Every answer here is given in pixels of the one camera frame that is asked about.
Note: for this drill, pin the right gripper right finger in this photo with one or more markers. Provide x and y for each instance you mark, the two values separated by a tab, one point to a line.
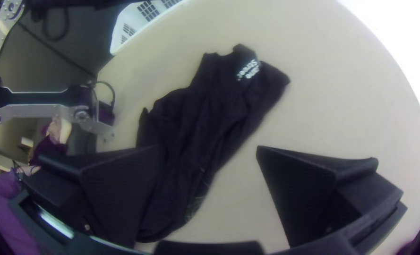
309	191

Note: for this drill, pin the black t-shirt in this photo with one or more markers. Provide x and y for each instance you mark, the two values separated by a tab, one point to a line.
202	117

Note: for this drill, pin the white laundry basket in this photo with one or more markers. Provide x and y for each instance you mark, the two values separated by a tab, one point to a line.
131	17

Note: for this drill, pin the person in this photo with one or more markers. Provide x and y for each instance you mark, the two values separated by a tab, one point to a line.
59	131

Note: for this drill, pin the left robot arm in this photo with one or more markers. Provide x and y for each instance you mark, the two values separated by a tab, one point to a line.
36	109

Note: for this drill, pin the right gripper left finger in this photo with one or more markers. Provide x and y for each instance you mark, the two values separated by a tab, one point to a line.
117	191

